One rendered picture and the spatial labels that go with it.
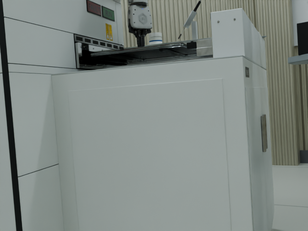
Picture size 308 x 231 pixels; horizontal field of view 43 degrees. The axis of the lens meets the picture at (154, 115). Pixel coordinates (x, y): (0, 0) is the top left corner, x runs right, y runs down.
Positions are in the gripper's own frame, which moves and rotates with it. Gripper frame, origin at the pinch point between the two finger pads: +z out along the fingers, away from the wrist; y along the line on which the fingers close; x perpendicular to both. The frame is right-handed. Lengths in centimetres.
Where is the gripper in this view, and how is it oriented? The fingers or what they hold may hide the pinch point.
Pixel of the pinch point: (140, 42)
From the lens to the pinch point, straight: 168.6
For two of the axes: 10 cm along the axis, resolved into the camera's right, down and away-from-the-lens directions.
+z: 0.7, 10.0, 0.5
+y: 8.3, -0.8, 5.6
